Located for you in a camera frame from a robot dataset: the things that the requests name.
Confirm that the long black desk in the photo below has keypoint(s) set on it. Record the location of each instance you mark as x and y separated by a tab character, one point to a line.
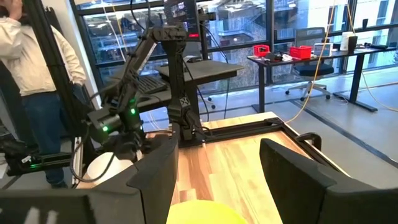
342	53

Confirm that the white bowl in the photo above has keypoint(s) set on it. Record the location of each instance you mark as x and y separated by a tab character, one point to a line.
119	164

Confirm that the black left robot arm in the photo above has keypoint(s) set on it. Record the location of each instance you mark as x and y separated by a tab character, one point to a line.
177	62

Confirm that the black standing desk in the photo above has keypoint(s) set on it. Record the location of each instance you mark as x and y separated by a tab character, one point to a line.
202	70

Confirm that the black aluminium table frame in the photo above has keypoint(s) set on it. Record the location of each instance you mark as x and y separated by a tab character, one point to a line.
242	130

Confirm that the red plastic bin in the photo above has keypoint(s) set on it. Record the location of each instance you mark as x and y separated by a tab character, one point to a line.
261	50
300	52

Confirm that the black cup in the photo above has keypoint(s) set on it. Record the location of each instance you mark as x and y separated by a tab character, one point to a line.
353	43

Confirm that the white device box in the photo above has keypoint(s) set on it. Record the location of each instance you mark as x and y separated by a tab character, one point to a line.
322	49

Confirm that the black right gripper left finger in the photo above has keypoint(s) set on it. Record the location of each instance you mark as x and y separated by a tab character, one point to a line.
93	205

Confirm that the white cylinder container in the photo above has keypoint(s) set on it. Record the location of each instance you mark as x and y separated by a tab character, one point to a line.
344	40

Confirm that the black computer monitor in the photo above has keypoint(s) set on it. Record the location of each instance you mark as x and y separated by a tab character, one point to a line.
182	15

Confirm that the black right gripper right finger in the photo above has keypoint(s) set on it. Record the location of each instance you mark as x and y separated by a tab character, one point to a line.
311	193

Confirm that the person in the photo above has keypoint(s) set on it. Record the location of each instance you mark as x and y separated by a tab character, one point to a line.
31	62

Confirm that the lime green plate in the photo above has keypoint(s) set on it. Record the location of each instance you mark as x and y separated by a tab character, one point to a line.
205	214

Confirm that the black mesh office chair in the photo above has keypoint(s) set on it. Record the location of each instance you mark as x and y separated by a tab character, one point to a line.
311	69

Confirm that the black keyboard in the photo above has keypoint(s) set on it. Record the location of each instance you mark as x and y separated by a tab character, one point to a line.
152	84

